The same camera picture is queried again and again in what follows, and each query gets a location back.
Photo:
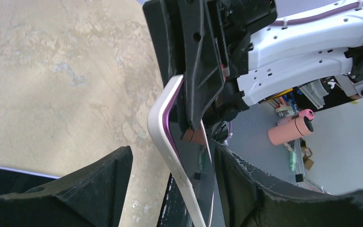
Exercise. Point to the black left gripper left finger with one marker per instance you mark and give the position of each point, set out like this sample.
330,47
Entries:
92,196

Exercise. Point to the purple-edged black phone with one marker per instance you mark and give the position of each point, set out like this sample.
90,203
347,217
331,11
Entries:
195,153

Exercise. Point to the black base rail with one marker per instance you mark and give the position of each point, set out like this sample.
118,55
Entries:
173,211

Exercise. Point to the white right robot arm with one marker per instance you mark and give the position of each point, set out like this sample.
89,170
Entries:
300,47

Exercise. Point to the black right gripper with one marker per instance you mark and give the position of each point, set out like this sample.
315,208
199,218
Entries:
187,38

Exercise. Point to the clear white phone case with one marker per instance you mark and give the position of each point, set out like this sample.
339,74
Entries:
158,128

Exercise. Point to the lavender phone case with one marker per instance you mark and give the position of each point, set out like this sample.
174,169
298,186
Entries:
28,172

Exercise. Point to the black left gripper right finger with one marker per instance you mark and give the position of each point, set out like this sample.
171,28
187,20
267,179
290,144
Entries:
251,197

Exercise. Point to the pink cylinder bottle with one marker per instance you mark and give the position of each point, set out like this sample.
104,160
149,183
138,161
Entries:
292,127

